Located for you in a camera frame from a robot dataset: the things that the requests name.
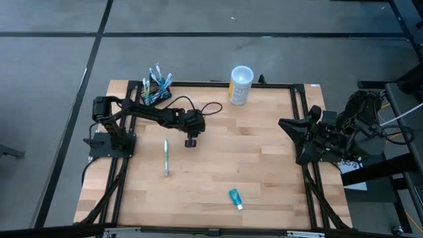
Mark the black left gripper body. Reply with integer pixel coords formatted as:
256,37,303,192
180,110,207,140

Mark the black base cable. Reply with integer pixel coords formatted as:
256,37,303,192
81,157,100,188

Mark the black side stand frame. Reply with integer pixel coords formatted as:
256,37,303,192
340,61,423,238

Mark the black long frame bar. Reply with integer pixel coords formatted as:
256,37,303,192
0,225,423,238

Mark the yellow floor cable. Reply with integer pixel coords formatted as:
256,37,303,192
404,211,423,234
381,102,403,150

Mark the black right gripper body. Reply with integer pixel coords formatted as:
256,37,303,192
295,104,342,167

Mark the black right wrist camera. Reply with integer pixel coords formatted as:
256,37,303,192
322,110,338,126

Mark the white printed paper sheet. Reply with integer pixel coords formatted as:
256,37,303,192
336,158,368,192

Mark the black diagonal frame brace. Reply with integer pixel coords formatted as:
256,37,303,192
74,161,129,227
302,168,353,231

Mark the black wire rack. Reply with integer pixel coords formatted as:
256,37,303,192
141,77,173,107

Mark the teal toothbrush case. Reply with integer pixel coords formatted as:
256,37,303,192
227,188,245,212

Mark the dark grey stand foot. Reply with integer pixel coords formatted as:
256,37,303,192
0,144,26,159

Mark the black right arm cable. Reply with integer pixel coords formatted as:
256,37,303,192
379,123,416,147

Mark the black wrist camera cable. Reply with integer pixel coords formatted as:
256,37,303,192
163,95,223,117

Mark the white cable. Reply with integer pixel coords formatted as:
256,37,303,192
379,102,423,127

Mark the black aluminium frame rail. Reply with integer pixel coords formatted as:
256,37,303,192
298,84,331,229
289,84,315,229
98,81,135,226
111,81,141,226

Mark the white wipes canister yellow label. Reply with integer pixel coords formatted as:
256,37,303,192
227,65,255,106

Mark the white label strip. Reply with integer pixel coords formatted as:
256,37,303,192
286,230,327,238

